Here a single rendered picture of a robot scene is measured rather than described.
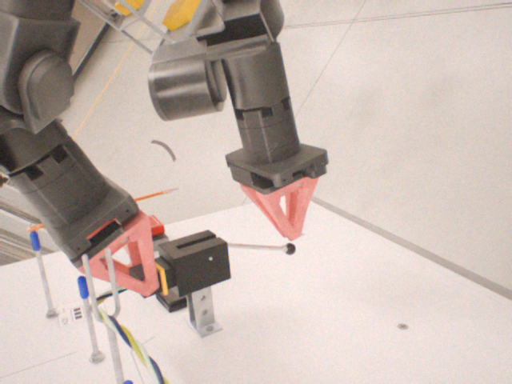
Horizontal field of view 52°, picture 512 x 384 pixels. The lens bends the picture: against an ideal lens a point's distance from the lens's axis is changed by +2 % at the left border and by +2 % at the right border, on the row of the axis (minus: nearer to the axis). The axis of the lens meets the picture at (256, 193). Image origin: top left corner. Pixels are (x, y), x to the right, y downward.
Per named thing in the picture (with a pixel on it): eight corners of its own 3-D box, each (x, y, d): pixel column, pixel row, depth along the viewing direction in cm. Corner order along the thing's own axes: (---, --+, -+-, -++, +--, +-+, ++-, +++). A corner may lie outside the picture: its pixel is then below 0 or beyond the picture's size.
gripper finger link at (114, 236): (130, 329, 44) (60, 251, 39) (106, 295, 50) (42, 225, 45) (192, 274, 46) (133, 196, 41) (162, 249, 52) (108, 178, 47)
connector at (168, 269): (190, 281, 49) (186, 262, 48) (142, 300, 46) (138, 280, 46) (175, 270, 51) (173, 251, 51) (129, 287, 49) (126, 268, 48)
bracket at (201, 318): (223, 330, 51) (218, 285, 50) (202, 338, 50) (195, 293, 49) (203, 310, 55) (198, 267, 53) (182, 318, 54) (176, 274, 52)
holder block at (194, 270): (231, 278, 51) (227, 242, 49) (179, 298, 48) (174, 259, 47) (212, 263, 54) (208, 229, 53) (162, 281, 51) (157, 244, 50)
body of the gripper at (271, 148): (278, 194, 47) (261, 117, 44) (226, 171, 56) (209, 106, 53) (332, 167, 50) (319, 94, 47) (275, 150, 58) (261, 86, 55)
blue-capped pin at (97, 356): (107, 359, 49) (91, 276, 46) (91, 366, 48) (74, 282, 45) (103, 351, 50) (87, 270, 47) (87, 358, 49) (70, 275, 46)
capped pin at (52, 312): (62, 313, 57) (42, 222, 54) (50, 320, 56) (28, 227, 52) (54, 310, 58) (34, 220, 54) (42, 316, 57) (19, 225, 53)
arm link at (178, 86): (252, -49, 46) (274, 7, 54) (134, -18, 49) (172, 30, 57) (263, 77, 43) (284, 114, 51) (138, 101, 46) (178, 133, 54)
